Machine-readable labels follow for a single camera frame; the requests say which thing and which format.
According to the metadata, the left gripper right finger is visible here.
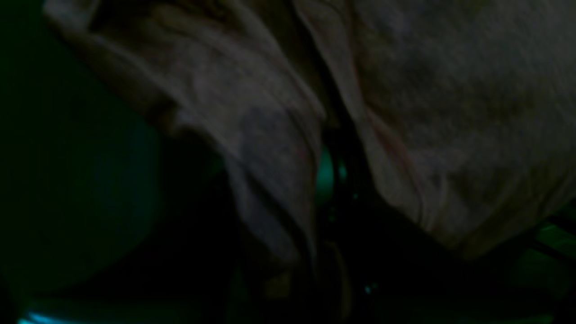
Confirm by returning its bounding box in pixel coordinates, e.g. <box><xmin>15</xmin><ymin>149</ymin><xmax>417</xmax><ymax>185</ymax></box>
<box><xmin>317</xmin><ymin>130</ymin><xmax>557</xmax><ymax>324</ymax></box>

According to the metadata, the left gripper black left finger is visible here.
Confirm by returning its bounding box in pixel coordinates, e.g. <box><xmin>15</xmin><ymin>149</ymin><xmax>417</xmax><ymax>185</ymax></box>
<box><xmin>18</xmin><ymin>130</ymin><xmax>324</xmax><ymax>324</ymax></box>

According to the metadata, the maroon long-sleeve T-shirt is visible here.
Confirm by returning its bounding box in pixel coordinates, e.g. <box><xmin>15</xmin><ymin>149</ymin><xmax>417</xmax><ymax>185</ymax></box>
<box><xmin>43</xmin><ymin>0</ymin><xmax>575</xmax><ymax>267</ymax></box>

